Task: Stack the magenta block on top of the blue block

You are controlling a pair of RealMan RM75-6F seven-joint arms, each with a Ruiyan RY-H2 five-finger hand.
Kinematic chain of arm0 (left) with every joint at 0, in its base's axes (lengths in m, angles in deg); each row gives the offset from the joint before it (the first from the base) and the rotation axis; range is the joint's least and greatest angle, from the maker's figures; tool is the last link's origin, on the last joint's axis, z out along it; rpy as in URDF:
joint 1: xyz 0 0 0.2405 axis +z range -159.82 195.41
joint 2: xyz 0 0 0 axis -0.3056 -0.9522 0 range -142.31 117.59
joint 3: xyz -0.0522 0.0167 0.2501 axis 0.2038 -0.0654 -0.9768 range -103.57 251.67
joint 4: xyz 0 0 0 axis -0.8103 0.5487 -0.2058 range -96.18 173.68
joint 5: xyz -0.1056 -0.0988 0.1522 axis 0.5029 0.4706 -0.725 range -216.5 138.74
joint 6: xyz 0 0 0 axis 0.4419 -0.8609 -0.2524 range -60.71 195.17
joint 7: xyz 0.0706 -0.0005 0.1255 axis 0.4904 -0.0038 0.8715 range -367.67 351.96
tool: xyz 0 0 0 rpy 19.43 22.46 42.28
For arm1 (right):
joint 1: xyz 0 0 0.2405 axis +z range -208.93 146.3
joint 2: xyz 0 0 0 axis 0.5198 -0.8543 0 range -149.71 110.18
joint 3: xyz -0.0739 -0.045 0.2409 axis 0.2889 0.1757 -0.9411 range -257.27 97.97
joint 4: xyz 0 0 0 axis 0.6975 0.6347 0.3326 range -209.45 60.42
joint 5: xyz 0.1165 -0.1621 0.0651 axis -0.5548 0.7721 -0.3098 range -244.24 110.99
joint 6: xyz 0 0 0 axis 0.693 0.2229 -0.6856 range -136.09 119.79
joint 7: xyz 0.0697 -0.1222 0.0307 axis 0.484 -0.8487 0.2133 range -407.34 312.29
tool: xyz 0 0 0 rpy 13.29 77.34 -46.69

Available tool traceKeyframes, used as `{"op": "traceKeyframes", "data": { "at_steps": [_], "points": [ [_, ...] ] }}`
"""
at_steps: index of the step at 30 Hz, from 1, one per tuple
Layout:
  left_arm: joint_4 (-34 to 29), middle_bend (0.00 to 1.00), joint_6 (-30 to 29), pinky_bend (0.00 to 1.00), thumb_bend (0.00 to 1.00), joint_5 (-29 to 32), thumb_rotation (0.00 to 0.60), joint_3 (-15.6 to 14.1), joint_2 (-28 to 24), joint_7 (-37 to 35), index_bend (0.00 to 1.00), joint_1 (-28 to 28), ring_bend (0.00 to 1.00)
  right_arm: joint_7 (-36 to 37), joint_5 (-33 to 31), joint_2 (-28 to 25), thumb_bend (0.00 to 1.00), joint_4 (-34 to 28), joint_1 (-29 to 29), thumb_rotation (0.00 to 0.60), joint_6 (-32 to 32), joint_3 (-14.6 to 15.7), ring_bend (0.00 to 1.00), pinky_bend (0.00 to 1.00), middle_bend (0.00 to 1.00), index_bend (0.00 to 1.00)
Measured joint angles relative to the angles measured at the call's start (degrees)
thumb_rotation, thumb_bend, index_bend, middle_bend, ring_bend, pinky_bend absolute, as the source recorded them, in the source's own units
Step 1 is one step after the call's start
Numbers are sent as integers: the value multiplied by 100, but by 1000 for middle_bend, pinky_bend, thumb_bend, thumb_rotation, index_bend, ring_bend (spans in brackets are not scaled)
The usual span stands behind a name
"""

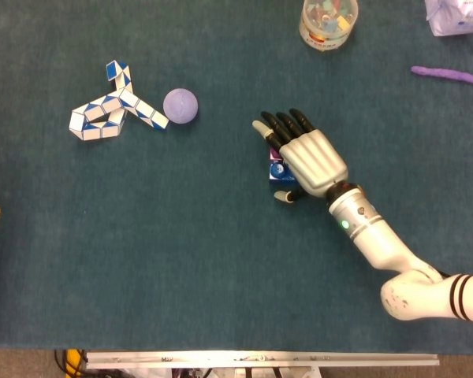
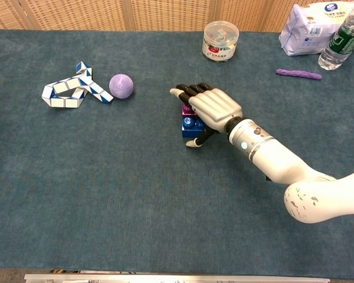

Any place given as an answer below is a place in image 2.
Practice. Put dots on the wicker folding screen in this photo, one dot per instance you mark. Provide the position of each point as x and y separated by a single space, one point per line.
165 14

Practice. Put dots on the lavender ball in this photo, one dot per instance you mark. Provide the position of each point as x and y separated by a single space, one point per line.
121 86

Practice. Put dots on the aluminium profile rail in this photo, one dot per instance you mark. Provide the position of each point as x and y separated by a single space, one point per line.
177 278

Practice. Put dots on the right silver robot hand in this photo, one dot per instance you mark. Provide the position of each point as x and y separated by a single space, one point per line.
215 107

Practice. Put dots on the teal felt table cloth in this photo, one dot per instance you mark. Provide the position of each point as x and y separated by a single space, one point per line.
106 191

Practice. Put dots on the purple clay stick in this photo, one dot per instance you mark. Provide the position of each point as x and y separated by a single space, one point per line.
298 73

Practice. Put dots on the clear plastic jar with clips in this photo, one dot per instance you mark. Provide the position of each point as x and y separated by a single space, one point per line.
220 41

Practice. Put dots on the white plastic bag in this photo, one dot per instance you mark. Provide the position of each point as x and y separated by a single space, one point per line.
306 32

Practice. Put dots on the clear bottle green label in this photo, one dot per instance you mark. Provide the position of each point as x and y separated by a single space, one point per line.
342 38

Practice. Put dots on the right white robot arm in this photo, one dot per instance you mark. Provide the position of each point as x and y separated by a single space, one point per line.
277 159

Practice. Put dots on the purple lego brick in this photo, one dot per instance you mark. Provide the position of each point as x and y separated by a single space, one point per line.
186 110

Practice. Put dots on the blue white snake puzzle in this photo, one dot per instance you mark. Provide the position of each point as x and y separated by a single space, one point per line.
65 102

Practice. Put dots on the blue lego brick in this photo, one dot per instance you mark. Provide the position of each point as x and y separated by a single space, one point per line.
190 131

